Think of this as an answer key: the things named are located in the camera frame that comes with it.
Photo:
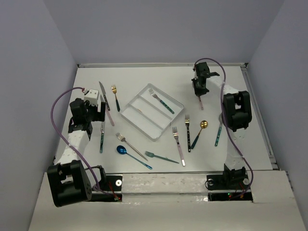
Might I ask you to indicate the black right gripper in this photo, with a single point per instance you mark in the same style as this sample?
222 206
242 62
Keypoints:
199 93

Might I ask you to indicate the teal slim fork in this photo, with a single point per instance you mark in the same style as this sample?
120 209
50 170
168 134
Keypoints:
152 155

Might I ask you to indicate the silver slim fork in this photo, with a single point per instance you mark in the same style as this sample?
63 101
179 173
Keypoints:
123 139

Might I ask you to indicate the blue spoon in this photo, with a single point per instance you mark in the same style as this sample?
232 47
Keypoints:
122 150

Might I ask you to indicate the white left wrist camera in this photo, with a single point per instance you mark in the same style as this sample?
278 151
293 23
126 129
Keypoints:
91 96

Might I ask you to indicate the teal handled spoon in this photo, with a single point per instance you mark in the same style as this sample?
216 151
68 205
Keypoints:
219 130

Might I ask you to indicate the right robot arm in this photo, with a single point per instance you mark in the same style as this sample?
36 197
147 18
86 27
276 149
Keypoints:
235 108

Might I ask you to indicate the dark dotted handled fork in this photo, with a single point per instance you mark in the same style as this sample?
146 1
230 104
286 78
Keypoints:
187 124

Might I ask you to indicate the pink handled spoon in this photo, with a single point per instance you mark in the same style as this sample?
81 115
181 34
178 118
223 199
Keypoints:
200 102

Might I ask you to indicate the gold spoon green handle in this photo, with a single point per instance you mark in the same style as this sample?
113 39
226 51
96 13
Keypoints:
203 125

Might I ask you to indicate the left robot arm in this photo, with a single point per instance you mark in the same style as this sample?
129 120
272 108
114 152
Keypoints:
71 179

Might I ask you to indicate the dark marbled handled knife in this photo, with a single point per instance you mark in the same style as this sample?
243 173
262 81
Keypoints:
104 95

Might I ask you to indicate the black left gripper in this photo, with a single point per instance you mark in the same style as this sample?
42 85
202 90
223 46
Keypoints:
98 116

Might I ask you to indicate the teal handled fork in tray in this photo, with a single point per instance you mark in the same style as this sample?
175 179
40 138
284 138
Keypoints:
153 94

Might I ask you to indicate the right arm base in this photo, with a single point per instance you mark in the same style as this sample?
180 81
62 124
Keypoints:
230 185

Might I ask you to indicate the teal handled knife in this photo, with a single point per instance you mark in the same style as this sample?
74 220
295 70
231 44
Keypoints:
102 138

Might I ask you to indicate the pink handled fork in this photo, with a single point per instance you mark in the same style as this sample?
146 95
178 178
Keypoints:
176 137

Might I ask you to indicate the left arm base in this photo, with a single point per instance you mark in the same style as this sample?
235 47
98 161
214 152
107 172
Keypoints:
110 185

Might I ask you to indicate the gold fork green handle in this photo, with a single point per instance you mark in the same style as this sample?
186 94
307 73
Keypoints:
114 90

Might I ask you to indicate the white cutlery tray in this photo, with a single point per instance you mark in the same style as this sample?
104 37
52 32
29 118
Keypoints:
148 115

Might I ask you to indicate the pink handled knife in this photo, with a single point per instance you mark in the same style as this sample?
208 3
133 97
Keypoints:
108 114

